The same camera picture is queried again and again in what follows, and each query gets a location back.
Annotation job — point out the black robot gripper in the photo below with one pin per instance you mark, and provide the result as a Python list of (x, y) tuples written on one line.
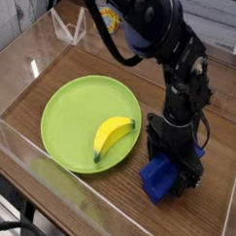
[(166, 139)]

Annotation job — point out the blue plastic block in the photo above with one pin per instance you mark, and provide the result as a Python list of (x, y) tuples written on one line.
[(159, 175)]

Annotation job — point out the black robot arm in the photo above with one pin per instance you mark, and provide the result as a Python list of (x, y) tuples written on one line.
[(157, 29)]

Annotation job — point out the green plate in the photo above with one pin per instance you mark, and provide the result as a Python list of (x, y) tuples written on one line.
[(73, 114)]

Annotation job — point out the yellow toy banana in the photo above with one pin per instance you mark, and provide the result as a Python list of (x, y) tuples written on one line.
[(108, 133)]

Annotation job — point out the yellow labelled tin can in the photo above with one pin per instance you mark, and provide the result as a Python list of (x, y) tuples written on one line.
[(110, 18)]

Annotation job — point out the black metal stand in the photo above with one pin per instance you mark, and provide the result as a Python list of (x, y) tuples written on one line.
[(13, 224)]

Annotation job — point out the clear acrylic front wall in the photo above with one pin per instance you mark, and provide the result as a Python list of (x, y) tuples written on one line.
[(63, 198)]

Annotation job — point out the clear acrylic corner bracket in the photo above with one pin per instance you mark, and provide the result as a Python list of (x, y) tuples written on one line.
[(69, 33)]

